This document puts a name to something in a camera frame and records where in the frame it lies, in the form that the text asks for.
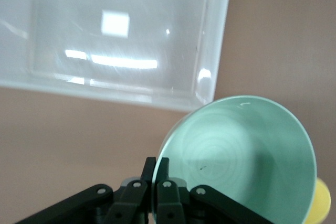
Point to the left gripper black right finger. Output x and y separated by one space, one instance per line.
170 203

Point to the yellow plastic cup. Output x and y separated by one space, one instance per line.
321 197

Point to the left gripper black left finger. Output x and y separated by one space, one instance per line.
126 203

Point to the clear plastic storage box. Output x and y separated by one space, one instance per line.
105 3

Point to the light green bowl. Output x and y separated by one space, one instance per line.
236 142

